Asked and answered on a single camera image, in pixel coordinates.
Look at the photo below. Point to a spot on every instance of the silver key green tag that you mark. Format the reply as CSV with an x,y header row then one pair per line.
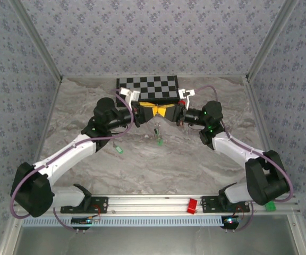
x,y
160,142
120,150

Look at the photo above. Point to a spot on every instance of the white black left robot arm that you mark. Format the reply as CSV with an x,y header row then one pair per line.
x,y
68,156

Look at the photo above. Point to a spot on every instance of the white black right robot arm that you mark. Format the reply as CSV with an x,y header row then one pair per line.
x,y
235,148

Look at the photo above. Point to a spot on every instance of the black grey checkerboard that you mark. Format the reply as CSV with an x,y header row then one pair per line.
x,y
153,85

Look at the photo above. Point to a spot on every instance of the small circuit board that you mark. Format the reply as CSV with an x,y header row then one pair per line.
x,y
230,220
81,220

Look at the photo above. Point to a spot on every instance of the green toy block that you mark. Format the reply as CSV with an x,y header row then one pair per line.
x,y
271,206

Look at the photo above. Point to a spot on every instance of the aluminium side rail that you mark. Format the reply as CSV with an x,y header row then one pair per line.
x,y
50,111
258,117

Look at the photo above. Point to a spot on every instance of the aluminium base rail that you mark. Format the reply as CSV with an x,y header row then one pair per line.
x,y
147,204

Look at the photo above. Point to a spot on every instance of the black right mount plate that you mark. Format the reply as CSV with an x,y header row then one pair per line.
x,y
208,204

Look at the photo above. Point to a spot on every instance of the black mount plate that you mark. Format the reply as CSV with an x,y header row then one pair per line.
x,y
100,204
208,204

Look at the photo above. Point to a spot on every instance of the aluminium frame post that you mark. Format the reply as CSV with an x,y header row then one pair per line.
x,y
269,40
38,40

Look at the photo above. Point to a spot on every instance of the black left mount plate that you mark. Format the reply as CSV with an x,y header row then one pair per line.
x,y
100,204

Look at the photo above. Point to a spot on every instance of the red block on rail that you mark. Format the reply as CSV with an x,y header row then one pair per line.
x,y
192,205

